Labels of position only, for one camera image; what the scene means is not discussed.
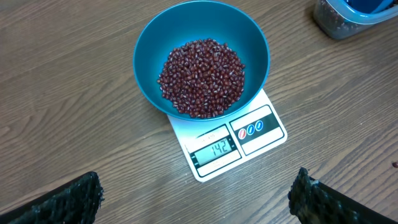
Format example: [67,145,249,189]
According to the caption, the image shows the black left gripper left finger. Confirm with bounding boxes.
[1,171,104,224]

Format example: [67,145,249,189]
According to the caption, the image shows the white digital kitchen scale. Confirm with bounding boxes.
[169,90,287,182]

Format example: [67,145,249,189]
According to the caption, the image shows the blue plastic measuring scoop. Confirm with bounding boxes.
[345,0,397,14]

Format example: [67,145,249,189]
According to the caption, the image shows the clear plastic container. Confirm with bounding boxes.
[313,0,397,40]

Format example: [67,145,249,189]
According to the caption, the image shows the teal metal bowl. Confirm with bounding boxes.
[133,1,271,121]

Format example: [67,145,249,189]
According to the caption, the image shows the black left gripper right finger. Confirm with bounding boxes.
[287,167,397,224]

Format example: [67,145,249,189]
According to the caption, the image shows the red adzuki beans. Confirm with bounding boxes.
[157,0,358,119]

